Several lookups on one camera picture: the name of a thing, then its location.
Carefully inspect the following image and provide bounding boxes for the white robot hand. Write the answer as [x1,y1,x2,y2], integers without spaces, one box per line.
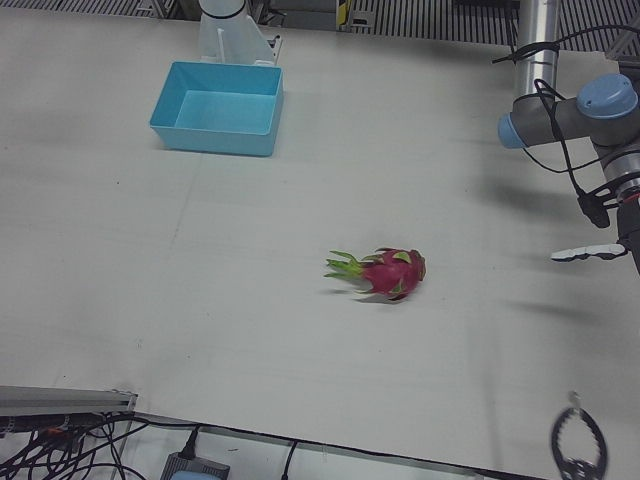
[549,201,640,275]

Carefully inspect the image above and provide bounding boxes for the pink dragon fruit green leaves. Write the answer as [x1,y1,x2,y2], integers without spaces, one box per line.
[323,247,428,302]

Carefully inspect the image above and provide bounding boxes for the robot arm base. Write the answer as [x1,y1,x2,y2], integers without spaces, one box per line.
[198,0,249,21]

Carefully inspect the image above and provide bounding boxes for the black toothed loop tool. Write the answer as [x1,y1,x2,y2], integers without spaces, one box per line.
[549,391,609,480]

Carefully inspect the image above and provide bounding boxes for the blue plastic bin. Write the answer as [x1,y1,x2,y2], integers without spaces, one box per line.
[148,60,285,158]

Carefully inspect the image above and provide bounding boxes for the dark grey power adapter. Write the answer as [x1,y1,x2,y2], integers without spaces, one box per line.
[160,451,231,480]

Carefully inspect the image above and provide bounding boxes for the black power strip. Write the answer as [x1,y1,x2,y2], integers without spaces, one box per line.
[0,413,71,437]

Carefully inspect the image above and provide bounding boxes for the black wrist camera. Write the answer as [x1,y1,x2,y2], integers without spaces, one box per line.
[578,185,621,230]

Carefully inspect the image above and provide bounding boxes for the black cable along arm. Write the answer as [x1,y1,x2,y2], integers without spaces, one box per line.
[519,77,609,201]

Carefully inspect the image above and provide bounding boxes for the black cable tied on pole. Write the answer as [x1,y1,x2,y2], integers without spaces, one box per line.
[491,24,640,66]

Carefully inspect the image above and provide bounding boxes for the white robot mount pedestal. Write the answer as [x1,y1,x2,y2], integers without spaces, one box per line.
[198,12,282,67]

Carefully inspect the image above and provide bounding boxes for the black adapter plug cable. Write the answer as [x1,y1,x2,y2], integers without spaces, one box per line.
[180,423,202,460]

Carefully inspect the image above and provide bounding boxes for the aluminium extrusion rail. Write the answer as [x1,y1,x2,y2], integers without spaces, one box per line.
[0,384,139,417]

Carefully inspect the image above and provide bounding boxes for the tangled black cable bundle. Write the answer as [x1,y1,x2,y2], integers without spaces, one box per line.
[0,410,201,480]

